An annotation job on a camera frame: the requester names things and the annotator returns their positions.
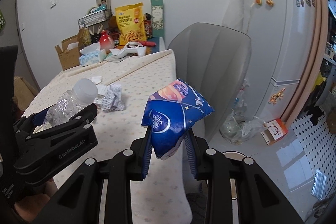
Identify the crushed clear plastic bottle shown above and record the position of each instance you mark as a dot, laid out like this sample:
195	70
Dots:
83	93

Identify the white garment on fridge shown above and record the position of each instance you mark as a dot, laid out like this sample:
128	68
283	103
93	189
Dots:
238	15

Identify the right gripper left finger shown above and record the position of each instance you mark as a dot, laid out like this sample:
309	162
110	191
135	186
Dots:
146	151

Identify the black wire basket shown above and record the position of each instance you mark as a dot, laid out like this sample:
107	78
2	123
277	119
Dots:
92	19

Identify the red white vase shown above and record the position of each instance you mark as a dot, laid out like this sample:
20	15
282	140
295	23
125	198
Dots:
106	42

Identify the white game controller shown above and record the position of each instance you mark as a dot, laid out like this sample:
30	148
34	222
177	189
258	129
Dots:
130	48

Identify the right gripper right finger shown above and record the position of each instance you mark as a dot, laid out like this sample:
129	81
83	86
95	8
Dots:
191	154

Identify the blue tissue pack wrapper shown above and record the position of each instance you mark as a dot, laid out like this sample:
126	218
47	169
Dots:
170	113

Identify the red tool on table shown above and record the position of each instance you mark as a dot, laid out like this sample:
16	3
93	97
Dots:
148	43

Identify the red white small box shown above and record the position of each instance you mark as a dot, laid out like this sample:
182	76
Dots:
275	131

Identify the blue tissue box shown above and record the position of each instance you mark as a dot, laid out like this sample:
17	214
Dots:
92	54

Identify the printed paper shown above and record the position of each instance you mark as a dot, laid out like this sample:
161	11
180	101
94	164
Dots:
109	98

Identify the brown cardboard box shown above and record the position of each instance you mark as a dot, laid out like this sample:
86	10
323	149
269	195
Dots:
69	52

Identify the grey upholstered chair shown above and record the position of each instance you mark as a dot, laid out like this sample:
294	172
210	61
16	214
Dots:
214	60

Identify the clear plastic bags pile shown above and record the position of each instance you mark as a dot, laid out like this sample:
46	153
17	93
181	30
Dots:
237	128

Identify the floral cream tablecloth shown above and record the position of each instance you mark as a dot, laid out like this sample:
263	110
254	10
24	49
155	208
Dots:
161	197

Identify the white refrigerator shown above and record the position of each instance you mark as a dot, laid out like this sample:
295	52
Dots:
281	33

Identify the yellow fries snack bag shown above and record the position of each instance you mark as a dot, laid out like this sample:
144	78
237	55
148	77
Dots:
130	23

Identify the green tall box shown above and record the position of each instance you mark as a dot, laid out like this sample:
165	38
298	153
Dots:
157	20

